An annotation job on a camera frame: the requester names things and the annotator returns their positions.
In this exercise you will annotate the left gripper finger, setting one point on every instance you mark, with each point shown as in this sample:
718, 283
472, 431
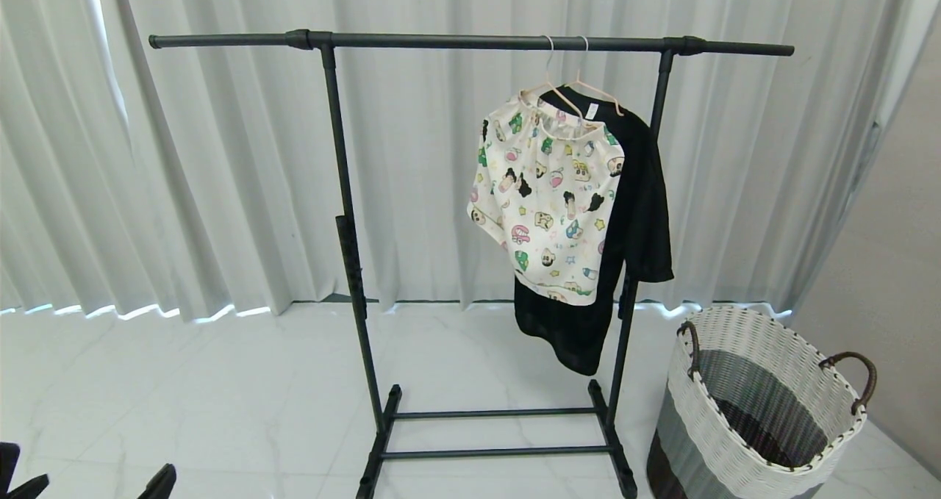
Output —
26, 488
160, 484

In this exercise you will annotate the black t-shirt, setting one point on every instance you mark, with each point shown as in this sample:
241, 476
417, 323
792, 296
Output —
639, 212

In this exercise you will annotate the pink clothes hanger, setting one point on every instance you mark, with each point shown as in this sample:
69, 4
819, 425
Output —
603, 96
566, 101

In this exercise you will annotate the black clothes rack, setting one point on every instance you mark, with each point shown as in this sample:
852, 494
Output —
345, 190

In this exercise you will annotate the white laundry basket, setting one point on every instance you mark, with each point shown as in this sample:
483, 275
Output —
742, 345

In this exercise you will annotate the white curtain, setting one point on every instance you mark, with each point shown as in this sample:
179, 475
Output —
441, 153

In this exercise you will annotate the cream printed garment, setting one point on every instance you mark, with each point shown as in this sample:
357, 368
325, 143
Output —
544, 212

